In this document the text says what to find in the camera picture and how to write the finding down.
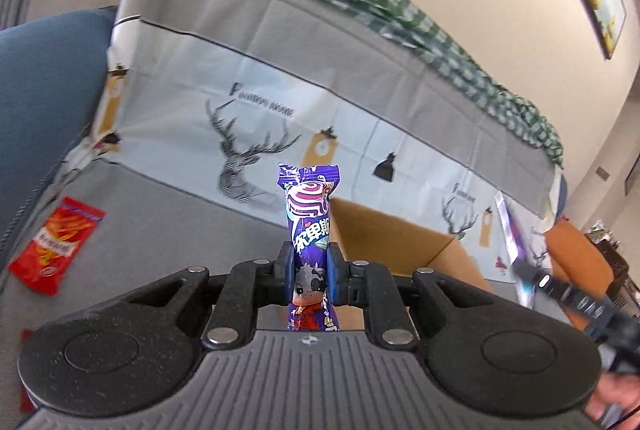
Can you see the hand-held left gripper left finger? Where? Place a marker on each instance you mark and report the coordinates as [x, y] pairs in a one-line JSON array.
[[286, 267]]

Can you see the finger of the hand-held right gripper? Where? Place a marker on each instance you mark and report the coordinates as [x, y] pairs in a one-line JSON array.
[[560, 290]]

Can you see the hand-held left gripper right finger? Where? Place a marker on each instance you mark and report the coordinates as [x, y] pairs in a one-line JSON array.
[[334, 270]]

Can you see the purple swirl-print candy packet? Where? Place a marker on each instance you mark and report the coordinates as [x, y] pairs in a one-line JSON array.
[[309, 220]]

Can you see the brown cardboard box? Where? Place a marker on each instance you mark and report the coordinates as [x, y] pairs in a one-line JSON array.
[[390, 235]]

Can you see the purple and white snack packet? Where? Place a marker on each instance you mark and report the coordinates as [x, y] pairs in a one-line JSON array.
[[510, 230]]

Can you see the person's right hand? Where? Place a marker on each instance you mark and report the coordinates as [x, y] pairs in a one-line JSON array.
[[612, 397]]

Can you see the orange-brown object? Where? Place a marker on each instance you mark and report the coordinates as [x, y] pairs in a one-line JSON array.
[[575, 260]]

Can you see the dark furniture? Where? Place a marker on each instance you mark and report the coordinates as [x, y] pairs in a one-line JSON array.
[[612, 260]]

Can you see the grey deer-print sofa cover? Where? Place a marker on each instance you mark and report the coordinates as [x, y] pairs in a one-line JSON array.
[[250, 60]]

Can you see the large red chip bag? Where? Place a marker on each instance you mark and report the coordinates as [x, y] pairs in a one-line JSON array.
[[55, 245]]

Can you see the green checked cloth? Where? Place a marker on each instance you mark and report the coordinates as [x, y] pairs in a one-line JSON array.
[[400, 15]]

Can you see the small red snack packet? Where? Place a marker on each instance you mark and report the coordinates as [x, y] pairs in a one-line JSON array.
[[26, 370]]

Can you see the blue sofa cushion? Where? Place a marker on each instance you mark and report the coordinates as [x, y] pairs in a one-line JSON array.
[[45, 110]]

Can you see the wall switch plate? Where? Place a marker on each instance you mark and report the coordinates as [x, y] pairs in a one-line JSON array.
[[602, 173]]

